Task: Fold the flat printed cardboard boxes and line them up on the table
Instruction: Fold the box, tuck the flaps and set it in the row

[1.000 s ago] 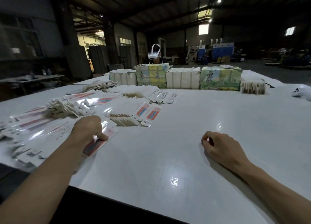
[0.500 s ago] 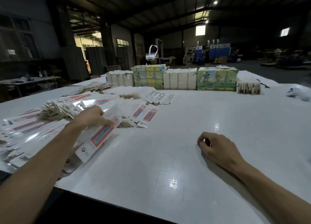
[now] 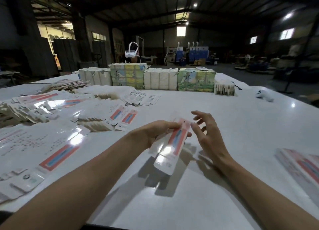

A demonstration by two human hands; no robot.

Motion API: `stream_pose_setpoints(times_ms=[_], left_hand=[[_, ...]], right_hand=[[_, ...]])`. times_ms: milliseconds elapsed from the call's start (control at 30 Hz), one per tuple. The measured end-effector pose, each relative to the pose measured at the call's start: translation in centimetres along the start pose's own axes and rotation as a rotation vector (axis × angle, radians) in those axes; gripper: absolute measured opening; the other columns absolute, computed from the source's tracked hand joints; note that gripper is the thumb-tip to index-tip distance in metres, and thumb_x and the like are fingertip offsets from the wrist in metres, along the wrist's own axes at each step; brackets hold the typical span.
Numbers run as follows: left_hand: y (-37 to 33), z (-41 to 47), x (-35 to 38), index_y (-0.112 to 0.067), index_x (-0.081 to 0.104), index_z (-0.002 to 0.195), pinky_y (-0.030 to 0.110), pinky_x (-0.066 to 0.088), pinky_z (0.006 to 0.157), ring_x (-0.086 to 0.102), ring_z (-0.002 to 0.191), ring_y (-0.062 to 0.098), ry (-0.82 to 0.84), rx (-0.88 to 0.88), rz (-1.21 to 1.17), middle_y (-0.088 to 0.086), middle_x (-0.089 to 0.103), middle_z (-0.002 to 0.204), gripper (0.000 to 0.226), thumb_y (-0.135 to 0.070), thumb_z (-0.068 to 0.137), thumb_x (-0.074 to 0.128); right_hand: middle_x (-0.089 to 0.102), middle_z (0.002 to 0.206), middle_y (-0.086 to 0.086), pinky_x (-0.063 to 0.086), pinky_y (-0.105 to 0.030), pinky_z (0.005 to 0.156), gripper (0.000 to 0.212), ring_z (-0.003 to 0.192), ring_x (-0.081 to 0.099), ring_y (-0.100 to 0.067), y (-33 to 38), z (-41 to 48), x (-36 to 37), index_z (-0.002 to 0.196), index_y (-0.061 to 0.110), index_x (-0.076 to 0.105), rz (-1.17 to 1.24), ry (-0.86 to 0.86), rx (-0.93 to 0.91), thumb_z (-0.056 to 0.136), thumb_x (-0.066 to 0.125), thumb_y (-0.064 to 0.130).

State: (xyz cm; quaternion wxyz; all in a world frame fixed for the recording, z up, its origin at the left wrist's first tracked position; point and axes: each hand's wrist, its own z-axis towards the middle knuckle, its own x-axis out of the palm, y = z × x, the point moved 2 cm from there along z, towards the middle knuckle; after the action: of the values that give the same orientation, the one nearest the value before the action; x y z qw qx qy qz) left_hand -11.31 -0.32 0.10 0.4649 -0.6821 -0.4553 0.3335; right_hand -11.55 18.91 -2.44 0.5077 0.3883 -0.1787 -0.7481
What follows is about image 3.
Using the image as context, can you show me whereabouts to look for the person's right hand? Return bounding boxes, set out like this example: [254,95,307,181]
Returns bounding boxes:
[190,111,235,169]

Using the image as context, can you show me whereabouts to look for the person's left hand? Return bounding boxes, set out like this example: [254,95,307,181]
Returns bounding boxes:
[132,120,192,148]

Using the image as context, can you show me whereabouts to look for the white toothbrush carton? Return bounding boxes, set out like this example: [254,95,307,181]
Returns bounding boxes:
[150,118,191,176]

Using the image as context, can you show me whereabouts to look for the pile of carton blanks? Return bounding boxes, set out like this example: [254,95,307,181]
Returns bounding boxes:
[0,85,161,204]

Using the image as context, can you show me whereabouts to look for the person's left forearm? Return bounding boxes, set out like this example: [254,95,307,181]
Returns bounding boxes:
[0,133,150,230]

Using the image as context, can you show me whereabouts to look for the person's right forearm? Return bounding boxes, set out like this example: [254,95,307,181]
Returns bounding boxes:
[219,159,319,230]

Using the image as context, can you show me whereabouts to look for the row of white cartons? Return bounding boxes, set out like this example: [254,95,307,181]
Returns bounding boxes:
[79,67,112,87]
[144,68,179,91]

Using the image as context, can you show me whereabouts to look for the small beige card stack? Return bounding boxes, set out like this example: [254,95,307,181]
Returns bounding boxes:
[214,82,236,96]

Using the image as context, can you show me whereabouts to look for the green printed carton bundle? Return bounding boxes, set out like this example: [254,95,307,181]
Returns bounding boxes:
[178,67,217,93]

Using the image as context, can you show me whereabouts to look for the green yellow carton bundle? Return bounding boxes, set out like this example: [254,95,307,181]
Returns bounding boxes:
[110,62,148,90]

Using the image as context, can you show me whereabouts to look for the small white object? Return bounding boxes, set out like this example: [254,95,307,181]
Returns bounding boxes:
[256,89,275,102]

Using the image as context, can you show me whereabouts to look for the white headset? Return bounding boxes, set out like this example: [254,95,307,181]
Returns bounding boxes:
[125,42,140,59]

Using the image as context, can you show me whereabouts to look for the blue machine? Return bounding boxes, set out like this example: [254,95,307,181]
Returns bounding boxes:
[175,39,209,64]

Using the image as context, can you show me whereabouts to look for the grey crate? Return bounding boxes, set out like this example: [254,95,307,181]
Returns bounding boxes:
[79,61,99,69]

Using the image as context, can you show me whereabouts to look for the pile of grey flat sheets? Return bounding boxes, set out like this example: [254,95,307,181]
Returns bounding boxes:
[35,79,90,93]

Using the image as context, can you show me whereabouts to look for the black floor stand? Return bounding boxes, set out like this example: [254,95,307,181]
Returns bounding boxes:
[279,33,315,94]

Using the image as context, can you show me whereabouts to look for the blue bins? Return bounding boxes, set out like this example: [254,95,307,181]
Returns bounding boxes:
[276,63,319,82]

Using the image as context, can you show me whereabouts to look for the dark grey cabinet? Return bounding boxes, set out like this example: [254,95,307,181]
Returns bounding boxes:
[53,38,80,73]

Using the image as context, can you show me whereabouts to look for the grey side table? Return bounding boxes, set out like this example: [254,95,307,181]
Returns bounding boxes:
[0,70,21,86]

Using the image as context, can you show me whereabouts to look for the double wall window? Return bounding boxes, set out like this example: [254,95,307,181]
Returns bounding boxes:
[279,28,295,41]

